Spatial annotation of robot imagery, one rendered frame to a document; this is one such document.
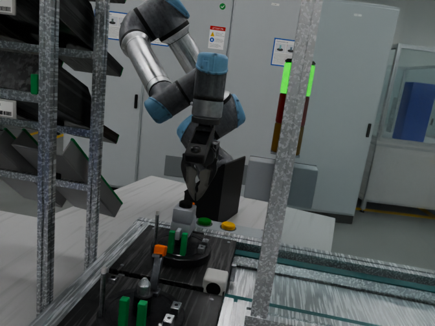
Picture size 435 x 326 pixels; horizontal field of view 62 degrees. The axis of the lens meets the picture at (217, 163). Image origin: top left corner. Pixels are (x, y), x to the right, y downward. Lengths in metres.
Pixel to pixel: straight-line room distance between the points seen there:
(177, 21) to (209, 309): 0.90
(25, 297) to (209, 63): 0.66
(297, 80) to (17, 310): 0.71
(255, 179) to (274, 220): 0.08
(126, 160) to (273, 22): 2.03
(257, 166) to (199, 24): 3.17
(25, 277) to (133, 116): 2.97
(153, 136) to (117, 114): 0.43
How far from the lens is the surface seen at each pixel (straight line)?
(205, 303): 0.71
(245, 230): 1.05
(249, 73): 3.71
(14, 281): 0.99
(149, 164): 3.87
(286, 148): 0.60
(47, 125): 0.64
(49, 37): 0.63
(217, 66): 0.86
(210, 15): 3.75
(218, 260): 0.85
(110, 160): 3.96
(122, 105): 3.84
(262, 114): 3.74
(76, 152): 0.80
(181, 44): 1.27
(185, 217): 0.80
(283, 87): 0.62
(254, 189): 0.64
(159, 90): 0.98
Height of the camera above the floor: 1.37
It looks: 13 degrees down
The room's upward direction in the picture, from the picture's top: 7 degrees clockwise
